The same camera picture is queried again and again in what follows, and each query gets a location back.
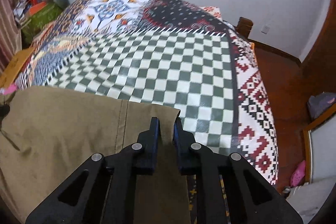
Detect purple grey cloth bundle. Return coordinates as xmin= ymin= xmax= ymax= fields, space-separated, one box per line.
xmin=307 ymin=92 xmax=335 ymax=119

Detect pink slipper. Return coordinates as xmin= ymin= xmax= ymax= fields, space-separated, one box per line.
xmin=290 ymin=160 xmax=306 ymax=188

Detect wooden bed post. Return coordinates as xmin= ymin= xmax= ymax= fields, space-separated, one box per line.
xmin=235 ymin=16 xmax=253 ymax=39

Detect pink folded cloth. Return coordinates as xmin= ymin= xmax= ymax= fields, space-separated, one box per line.
xmin=0 ymin=84 xmax=17 ymax=95

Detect wooden folding bed table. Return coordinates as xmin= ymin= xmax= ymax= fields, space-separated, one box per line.
xmin=1 ymin=47 xmax=35 ymax=88

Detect green patterned storage bag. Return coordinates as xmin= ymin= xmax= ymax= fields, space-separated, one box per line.
xmin=21 ymin=3 xmax=63 ymax=44

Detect olive khaki pants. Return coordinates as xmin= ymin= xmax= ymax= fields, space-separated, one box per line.
xmin=1 ymin=86 xmax=190 ymax=223

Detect patchwork patterned bed quilt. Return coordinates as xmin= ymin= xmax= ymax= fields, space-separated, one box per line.
xmin=15 ymin=0 xmax=278 ymax=185

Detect white wall socket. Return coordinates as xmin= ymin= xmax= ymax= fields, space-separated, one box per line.
xmin=261 ymin=25 xmax=270 ymax=34

